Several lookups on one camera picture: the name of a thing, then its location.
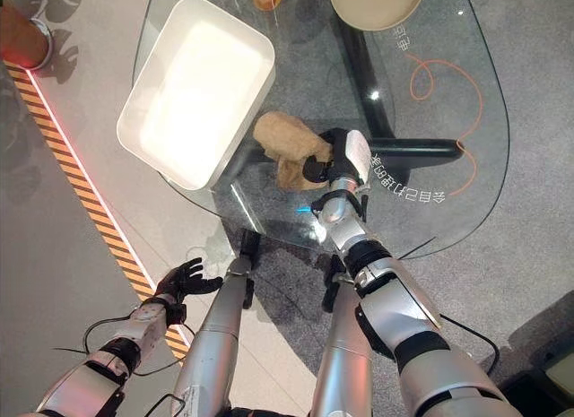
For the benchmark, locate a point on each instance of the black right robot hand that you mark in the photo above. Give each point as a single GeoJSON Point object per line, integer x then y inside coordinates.
{"type": "Point", "coordinates": [347, 154]}

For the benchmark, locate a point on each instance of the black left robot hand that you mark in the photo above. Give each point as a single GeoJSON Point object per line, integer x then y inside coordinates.
{"type": "Point", "coordinates": [185, 277]}

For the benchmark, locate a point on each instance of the tan cleaning cloth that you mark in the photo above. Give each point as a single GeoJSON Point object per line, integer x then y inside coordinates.
{"type": "Point", "coordinates": [291, 148]}

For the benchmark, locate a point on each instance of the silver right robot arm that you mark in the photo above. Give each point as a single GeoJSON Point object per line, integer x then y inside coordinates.
{"type": "Point", "coordinates": [394, 318]}

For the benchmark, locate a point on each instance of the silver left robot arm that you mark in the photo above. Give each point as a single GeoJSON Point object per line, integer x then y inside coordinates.
{"type": "Point", "coordinates": [107, 358]}

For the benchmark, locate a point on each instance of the white rectangular basket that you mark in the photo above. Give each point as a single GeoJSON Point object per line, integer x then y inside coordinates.
{"type": "Point", "coordinates": [197, 92]}

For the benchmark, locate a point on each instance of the black left robot foot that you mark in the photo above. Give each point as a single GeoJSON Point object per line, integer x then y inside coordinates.
{"type": "Point", "coordinates": [249, 255]}

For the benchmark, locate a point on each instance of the silver left robot leg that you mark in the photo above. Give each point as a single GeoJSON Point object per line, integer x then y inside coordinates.
{"type": "Point", "coordinates": [215, 341]}

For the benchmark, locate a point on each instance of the silver robot leg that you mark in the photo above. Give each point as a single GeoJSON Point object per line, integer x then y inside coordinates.
{"type": "Point", "coordinates": [215, 341]}
{"type": "Point", "coordinates": [343, 350]}

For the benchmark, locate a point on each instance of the yellow black hazard tape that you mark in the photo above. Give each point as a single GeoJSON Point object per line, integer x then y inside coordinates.
{"type": "Point", "coordinates": [85, 197]}

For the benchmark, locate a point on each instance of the beige round bowl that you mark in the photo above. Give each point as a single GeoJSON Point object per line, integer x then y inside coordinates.
{"type": "Point", "coordinates": [376, 6]}

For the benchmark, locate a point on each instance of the silver right robot leg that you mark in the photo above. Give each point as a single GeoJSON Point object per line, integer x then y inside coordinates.
{"type": "Point", "coordinates": [343, 350]}

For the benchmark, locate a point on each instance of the brown pot with white rim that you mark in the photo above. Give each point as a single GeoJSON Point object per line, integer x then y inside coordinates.
{"type": "Point", "coordinates": [24, 40]}

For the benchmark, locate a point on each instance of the dark grey box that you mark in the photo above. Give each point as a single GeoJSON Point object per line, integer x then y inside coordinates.
{"type": "Point", "coordinates": [545, 376]}

